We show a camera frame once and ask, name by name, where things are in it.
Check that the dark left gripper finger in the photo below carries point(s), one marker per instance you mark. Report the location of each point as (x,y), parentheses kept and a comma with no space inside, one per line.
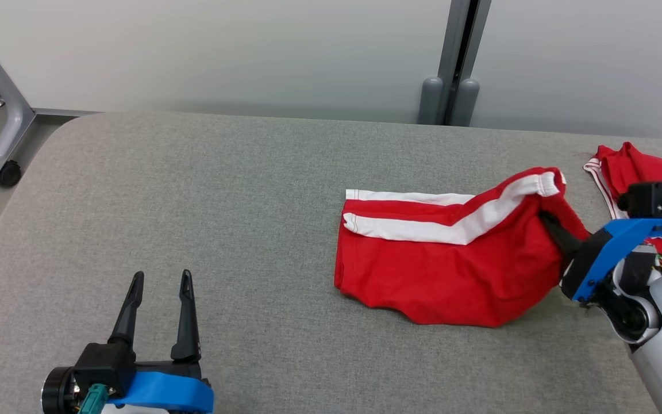
(187,322)
(127,310)

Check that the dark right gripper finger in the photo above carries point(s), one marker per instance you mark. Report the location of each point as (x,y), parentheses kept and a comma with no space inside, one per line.
(561,236)

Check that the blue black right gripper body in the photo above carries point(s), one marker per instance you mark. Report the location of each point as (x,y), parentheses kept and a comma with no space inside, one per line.
(607,259)

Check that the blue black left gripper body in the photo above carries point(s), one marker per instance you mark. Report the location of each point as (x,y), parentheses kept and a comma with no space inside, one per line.
(164,394)

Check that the red Bulls jersey white sleeves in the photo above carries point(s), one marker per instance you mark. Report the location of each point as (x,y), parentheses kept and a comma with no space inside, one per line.
(647,167)

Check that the red shorts with white stripe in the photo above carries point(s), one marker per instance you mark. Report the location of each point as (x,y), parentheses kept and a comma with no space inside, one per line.
(451,270)

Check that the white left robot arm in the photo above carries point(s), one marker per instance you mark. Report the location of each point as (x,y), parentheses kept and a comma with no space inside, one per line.
(135,409)

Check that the grey partition leg with caster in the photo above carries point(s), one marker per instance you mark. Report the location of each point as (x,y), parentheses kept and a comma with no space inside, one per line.
(12,121)

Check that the teal left camera connector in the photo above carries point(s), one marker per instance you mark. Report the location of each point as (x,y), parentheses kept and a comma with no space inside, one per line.
(94,399)

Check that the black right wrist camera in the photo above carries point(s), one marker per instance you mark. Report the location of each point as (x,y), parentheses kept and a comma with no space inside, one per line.
(647,200)

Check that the grey partition joint post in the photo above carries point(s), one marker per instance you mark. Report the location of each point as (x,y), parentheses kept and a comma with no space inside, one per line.
(457,57)

